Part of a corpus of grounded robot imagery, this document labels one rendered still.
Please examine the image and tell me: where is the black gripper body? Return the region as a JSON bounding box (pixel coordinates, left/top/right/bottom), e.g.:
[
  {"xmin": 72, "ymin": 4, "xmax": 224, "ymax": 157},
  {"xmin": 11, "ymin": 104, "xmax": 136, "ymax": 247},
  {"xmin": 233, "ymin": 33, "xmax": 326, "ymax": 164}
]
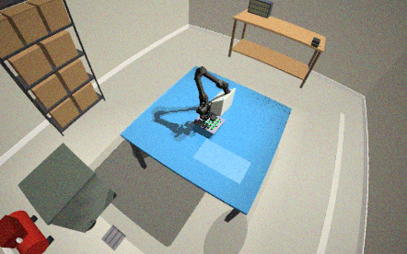
[{"xmin": 206, "ymin": 110, "xmax": 216, "ymax": 121}]

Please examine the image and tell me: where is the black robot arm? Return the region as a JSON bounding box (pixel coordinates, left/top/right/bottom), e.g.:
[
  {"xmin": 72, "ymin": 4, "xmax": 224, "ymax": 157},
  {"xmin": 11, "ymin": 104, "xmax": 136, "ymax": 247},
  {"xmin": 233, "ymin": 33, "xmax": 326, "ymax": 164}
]
[{"xmin": 194, "ymin": 66, "xmax": 231, "ymax": 121}]

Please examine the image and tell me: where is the grey switch panel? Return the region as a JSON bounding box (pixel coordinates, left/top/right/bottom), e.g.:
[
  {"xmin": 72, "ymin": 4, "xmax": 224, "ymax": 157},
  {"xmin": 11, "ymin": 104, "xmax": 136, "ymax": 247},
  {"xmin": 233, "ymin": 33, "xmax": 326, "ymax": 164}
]
[{"xmin": 192, "ymin": 111, "xmax": 225, "ymax": 134}]

